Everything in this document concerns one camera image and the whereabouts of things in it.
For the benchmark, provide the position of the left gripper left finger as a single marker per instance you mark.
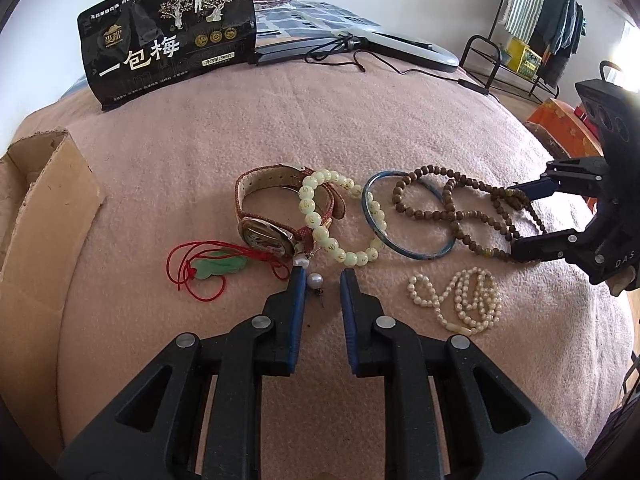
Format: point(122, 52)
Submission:
point(194, 411)

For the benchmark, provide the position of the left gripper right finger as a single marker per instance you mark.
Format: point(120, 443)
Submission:
point(450, 412)

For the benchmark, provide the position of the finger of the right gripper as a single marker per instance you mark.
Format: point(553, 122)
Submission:
point(577, 176)
point(568, 245)

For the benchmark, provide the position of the red strap wristwatch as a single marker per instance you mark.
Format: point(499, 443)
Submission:
point(266, 207)

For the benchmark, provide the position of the orange gift box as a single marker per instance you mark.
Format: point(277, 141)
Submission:
point(563, 132)

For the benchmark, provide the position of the yellow box on rack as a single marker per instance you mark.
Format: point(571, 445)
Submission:
point(522, 59)

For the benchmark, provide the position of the hanging dark clothes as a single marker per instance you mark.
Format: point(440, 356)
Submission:
point(556, 37)

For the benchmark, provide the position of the black clothes rack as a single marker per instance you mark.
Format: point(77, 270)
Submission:
point(513, 18)

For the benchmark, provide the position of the pink blanket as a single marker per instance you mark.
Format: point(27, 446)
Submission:
point(168, 161)

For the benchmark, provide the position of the blue bangle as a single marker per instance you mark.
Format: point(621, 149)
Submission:
point(416, 256)

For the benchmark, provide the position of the white pearl earring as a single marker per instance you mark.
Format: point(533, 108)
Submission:
point(314, 280)

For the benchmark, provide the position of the brown cardboard box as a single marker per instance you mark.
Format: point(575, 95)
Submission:
point(49, 198)

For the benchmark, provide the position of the black snack bag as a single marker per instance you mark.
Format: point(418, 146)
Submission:
point(132, 47)

